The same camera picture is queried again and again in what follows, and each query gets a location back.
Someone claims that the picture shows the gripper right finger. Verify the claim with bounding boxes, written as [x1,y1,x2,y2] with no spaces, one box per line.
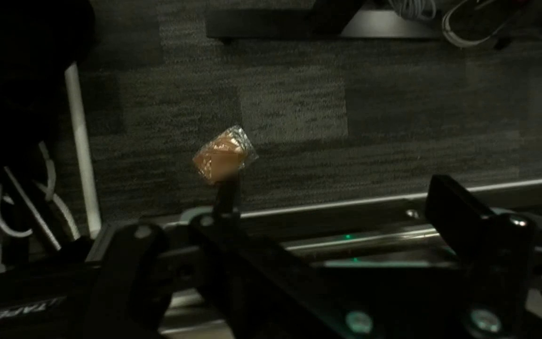
[424,174,536,339]

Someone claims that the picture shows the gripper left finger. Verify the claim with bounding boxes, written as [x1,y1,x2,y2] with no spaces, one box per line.
[83,125,347,339]

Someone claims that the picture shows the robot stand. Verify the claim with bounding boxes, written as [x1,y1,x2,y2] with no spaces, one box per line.
[85,175,542,339]

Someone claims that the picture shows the white pole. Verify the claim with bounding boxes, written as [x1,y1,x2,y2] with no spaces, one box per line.
[64,63,103,239]

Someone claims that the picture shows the black box with white print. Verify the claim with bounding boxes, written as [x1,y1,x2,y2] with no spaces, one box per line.
[0,293,70,332]

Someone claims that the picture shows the white cable loop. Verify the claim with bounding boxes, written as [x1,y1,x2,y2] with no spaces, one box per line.
[441,0,528,48]

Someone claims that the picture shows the coil of white cable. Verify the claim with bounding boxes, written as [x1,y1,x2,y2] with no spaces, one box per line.
[388,0,437,22]

